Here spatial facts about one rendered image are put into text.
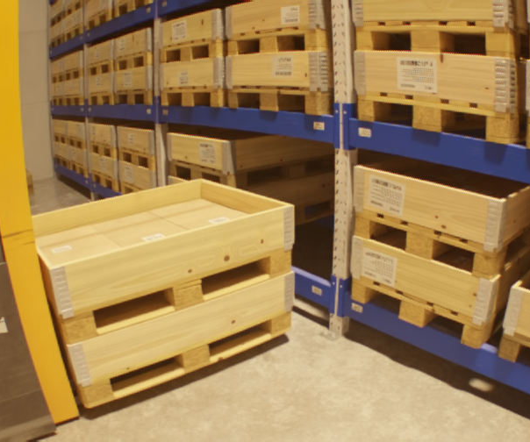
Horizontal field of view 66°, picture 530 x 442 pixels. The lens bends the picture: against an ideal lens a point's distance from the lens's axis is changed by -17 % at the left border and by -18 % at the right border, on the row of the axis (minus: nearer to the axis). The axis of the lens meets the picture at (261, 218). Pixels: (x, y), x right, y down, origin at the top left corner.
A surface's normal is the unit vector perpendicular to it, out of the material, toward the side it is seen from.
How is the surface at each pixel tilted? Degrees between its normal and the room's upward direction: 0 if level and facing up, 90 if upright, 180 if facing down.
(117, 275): 90
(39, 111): 90
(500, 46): 90
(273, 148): 90
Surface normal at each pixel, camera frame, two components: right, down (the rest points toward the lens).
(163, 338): 0.63, 0.22
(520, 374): -0.77, 0.21
